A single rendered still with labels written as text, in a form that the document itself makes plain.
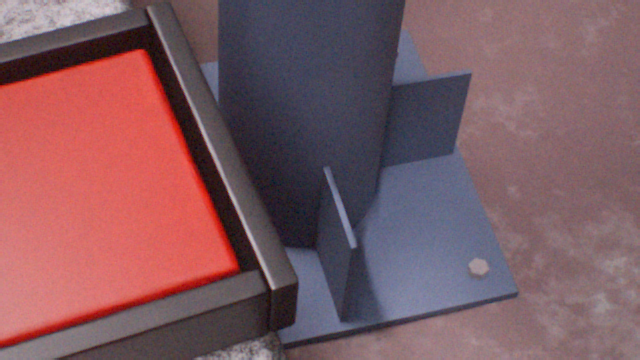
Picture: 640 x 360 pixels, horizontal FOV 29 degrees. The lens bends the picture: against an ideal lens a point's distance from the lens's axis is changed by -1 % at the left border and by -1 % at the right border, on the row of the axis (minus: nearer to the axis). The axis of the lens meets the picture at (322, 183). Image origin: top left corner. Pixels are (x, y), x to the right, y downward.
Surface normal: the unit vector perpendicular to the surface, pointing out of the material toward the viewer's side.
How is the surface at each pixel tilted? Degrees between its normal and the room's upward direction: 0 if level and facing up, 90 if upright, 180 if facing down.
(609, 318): 0
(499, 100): 0
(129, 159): 0
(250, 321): 90
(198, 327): 90
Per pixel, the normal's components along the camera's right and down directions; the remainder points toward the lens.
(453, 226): 0.06, -0.58
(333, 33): 0.19, 0.80
